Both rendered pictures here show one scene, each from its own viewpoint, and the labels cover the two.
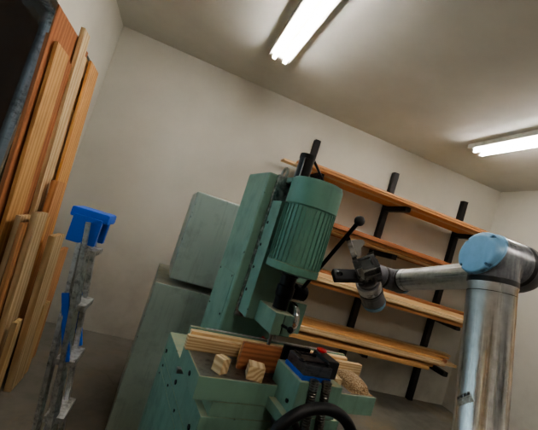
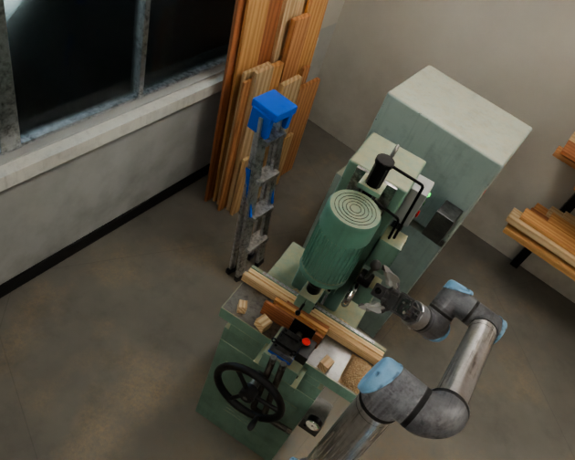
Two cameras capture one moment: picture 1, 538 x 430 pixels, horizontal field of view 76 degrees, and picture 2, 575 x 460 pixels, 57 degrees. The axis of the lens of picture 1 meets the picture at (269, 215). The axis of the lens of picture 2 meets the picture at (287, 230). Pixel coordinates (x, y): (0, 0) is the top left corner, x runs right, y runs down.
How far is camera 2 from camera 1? 1.45 m
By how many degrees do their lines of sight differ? 59
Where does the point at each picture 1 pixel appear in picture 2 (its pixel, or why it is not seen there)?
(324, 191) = (335, 227)
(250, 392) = (254, 333)
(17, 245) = (242, 100)
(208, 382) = (226, 313)
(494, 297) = (354, 411)
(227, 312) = not seen: hidden behind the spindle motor
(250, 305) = not seen: hidden behind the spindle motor
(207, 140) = not seen: outside the picture
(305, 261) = (315, 273)
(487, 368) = (328, 441)
